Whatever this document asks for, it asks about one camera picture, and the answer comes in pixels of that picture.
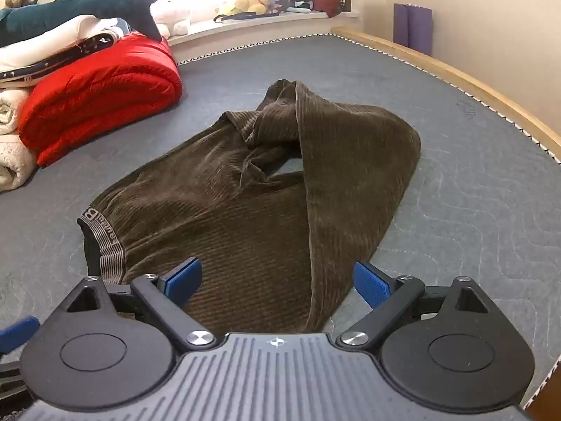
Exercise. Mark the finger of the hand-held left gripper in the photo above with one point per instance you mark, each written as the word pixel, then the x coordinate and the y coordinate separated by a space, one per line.
pixel 11 381
pixel 17 333

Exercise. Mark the plush shark toy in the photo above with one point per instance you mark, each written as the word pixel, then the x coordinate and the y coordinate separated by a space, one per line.
pixel 52 13

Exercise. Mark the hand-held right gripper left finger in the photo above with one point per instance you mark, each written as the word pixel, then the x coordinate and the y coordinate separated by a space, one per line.
pixel 184 278

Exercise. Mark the white window sill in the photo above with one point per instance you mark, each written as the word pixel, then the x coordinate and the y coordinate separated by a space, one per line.
pixel 263 30

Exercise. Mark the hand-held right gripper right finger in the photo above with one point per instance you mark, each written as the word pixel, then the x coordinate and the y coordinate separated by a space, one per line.
pixel 372 283

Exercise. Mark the red quilted comforter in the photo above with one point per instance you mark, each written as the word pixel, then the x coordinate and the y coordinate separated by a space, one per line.
pixel 101 92

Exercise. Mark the white fleece blanket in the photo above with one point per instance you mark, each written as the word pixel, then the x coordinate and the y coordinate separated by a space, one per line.
pixel 15 158

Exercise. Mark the wooden bed frame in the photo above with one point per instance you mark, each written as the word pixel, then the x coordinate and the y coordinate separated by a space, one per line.
pixel 438 63

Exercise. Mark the cream rolled towel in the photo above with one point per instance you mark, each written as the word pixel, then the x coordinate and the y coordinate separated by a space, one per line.
pixel 11 109

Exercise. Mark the white plush toy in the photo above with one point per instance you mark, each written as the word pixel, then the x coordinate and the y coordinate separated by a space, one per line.
pixel 175 15

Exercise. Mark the navy star-printed blanket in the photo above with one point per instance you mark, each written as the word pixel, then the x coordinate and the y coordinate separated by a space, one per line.
pixel 94 44

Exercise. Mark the white folded blanket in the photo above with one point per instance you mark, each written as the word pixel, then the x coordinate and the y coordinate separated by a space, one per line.
pixel 44 39

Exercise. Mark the purple yoga mat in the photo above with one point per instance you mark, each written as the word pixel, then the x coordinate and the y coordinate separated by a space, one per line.
pixel 414 28

